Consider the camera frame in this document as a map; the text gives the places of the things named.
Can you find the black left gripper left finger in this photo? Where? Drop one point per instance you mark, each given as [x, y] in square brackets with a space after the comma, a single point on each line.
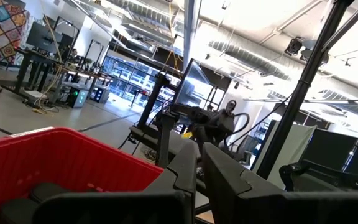
[120, 208]

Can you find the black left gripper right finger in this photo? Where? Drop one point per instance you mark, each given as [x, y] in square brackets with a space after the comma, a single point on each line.
[259, 208]

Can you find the black rubber slide sandal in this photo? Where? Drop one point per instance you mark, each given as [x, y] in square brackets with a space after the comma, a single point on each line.
[14, 211]
[48, 191]

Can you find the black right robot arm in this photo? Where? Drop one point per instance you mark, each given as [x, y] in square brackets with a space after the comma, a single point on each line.
[191, 113]

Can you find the red plastic bin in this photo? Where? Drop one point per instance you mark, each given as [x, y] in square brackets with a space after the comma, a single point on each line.
[26, 161]

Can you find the white panel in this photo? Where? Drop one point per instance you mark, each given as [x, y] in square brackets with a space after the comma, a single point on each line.
[294, 146]

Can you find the black partition panel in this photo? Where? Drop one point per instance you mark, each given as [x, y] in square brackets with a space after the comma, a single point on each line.
[331, 146]

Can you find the black office chair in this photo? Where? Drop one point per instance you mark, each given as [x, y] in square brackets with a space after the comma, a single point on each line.
[353, 182]

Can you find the dark computer tower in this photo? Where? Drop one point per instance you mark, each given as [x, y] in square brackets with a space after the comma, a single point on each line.
[101, 95]

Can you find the computer tower with green light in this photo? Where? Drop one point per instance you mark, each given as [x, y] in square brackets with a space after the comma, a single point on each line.
[79, 98]

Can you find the large tilted display screen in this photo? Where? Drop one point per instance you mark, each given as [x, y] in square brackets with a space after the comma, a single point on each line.
[194, 87]

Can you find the person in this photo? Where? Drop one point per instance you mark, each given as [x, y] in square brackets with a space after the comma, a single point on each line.
[73, 54]

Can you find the black desk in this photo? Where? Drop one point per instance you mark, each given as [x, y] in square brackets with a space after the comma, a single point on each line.
[23, 71]

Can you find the black computer monitor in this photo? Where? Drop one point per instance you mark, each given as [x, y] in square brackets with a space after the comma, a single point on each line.
[42, 37]

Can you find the grey steel column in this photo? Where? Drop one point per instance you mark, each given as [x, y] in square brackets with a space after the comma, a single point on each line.
[191, 31]

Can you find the colourful patchwork quilt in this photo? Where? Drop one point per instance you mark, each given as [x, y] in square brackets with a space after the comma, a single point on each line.
[5, 31]

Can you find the black aluminium rig frame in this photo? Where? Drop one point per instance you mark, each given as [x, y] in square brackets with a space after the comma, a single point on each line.
[303, 87]

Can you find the silver ventilation duct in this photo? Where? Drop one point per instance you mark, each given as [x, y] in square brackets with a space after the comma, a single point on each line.
[247, 59]

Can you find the black overhead camera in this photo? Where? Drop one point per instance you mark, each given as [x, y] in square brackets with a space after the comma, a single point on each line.
[294, 46]

